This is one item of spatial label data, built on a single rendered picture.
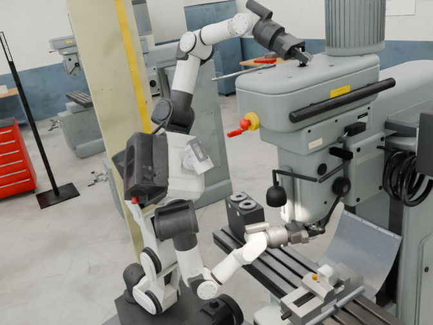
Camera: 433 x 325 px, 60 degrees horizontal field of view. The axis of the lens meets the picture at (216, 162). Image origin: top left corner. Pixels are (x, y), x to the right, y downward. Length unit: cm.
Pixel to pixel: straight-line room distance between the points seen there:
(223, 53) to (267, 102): 748
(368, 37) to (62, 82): 916
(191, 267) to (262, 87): 71
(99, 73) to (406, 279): 219
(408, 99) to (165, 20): 964
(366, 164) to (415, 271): 64
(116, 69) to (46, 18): 733
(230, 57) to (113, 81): 609
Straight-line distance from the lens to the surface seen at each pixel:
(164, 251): 188
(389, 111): 155
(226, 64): 867
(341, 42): 142
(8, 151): 563
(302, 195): 139
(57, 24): 1011
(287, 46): 129
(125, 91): 284
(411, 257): 189
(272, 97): 114
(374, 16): 142
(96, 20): 277
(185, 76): 152
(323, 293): 160
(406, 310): 208
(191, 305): 230
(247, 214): 192
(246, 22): 135
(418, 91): 168
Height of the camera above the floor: 214
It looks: 24 degrees down
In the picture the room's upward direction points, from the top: 9 degrees counter-clockwise
